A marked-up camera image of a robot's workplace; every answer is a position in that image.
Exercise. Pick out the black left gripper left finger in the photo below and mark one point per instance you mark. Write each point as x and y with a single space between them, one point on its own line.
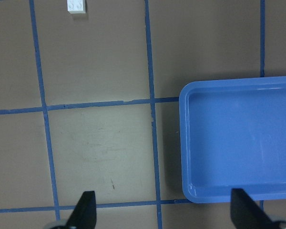
84 213

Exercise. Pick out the white building block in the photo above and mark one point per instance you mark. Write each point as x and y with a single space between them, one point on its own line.
76 6

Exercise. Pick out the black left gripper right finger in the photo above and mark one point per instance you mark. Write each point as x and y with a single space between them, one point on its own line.
246 214

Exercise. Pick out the blue plastic tray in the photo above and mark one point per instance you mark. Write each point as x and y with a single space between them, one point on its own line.
233 135

